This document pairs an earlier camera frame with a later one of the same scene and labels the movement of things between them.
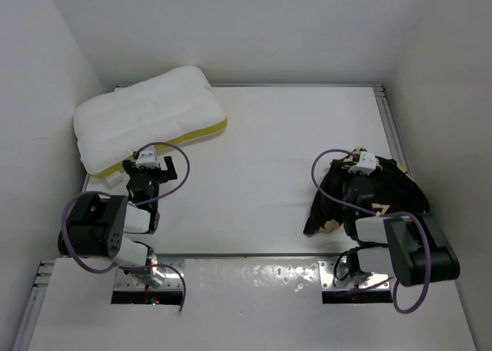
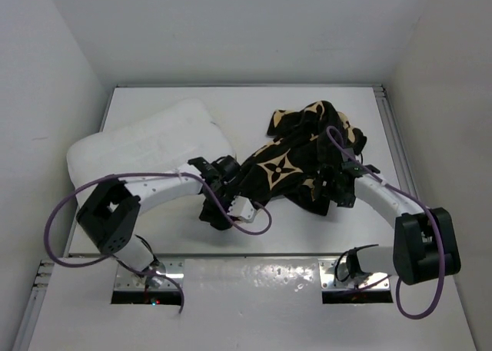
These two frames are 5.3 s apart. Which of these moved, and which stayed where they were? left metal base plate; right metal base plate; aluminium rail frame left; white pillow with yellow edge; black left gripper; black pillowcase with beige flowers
Moved: black pillowcase with beige flowers; white pillow with yellow edge; black left gripper
Stayed: left metal base plate; right metal base plate; aluminium rail frame left
